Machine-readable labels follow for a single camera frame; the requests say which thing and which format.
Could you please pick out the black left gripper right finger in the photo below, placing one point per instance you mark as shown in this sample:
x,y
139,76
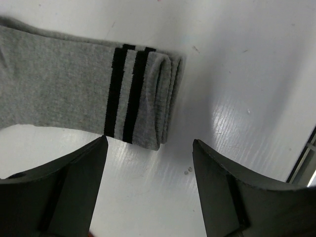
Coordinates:
x,y
238,202

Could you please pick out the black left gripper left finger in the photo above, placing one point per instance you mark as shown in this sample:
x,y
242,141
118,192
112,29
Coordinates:
x,y
56,199

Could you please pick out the grey sock with black stripes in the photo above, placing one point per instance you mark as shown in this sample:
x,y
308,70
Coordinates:
x,y
52,79

